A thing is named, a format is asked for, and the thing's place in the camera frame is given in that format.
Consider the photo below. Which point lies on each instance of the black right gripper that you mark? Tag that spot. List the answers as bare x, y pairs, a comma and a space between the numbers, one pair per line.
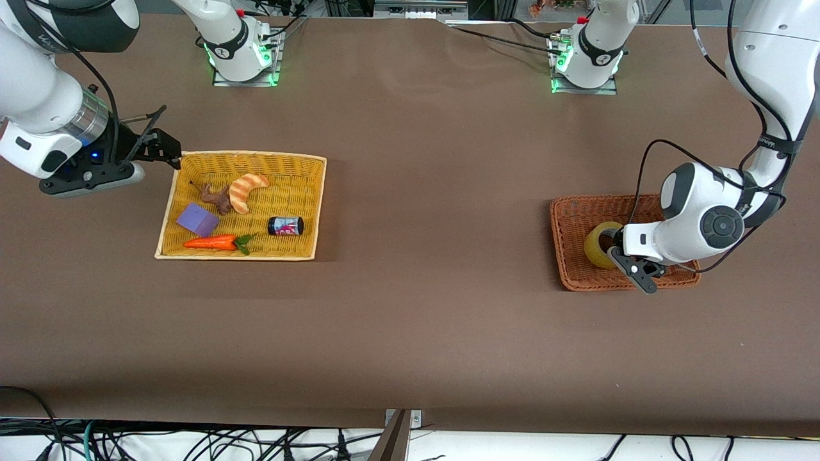
130, 142

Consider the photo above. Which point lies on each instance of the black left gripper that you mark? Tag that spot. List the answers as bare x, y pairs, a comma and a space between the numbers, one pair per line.
618, 237

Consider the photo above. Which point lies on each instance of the yellow tape roll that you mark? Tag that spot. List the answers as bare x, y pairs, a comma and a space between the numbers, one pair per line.
594, 246

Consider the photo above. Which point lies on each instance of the brown wicker basket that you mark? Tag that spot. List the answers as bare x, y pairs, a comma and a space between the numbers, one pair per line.
576, 275

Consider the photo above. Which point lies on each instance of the brown toy figure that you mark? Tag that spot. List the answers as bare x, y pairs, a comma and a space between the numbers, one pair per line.
218, 197

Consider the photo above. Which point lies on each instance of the purple foam cube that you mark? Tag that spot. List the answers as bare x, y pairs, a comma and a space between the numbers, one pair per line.
196, 219

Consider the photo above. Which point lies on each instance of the striped toy croissant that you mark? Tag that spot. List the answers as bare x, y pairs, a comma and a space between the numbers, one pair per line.
243, 189

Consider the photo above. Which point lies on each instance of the orange toy carrot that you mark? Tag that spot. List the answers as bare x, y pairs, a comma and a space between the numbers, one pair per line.
211, 242

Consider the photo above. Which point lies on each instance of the small black can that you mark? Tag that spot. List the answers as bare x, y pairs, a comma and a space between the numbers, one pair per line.
286, 226

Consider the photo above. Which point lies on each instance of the yellow wicker basket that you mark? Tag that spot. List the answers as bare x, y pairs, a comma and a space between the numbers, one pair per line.
288, 246

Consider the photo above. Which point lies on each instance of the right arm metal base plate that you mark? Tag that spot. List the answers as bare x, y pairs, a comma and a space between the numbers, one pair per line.
277, 61

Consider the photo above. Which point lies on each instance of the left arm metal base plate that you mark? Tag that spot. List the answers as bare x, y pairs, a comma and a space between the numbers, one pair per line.
612, 86

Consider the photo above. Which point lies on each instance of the aluminium frame rail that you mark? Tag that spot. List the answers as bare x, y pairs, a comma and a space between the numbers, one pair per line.
419, 8

